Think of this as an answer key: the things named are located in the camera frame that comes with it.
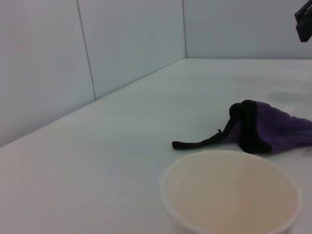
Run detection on blue-purple rag black trim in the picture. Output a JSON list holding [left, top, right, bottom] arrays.
[[172, 99, 312, 155]]

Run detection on white paper cup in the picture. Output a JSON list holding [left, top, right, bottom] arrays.
[[160, 150, 303, 234]]

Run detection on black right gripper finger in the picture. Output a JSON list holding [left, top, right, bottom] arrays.
[[294, 0, 312, 42]]

